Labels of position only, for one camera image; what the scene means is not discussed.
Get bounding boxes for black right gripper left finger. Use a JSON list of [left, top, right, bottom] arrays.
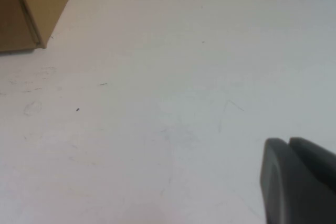
[[259, 137, 336, 224]]

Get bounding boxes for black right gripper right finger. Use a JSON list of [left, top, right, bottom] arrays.
[[289, 136, 336, 190]]

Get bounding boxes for cardboard shoe box shell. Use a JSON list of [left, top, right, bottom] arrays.
[[10, 0, 82, 49]]

